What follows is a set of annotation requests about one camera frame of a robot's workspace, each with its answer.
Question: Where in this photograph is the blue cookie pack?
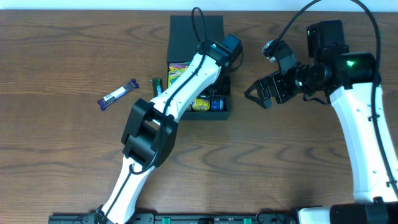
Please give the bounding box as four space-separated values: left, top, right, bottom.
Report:
210 97 224 111

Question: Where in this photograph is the yellow mentos bottle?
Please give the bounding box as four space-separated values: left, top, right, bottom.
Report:
192 98 210 111

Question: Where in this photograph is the yellow green snack box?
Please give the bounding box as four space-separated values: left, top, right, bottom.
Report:
167 62 190 87

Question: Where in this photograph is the small green red candy bar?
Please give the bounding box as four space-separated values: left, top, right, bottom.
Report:
151 78 163 97

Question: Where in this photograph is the purple chocolate bar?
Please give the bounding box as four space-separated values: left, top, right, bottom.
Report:
97 79 139 111

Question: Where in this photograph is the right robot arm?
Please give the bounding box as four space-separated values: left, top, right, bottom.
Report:
245 20 397 223

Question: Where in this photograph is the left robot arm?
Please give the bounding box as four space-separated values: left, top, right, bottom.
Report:
94 34 243 223

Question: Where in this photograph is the dark green open box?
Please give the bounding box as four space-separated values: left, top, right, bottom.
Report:
167 15 230 121

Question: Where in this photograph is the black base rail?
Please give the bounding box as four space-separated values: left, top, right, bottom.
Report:
48 212 299 224

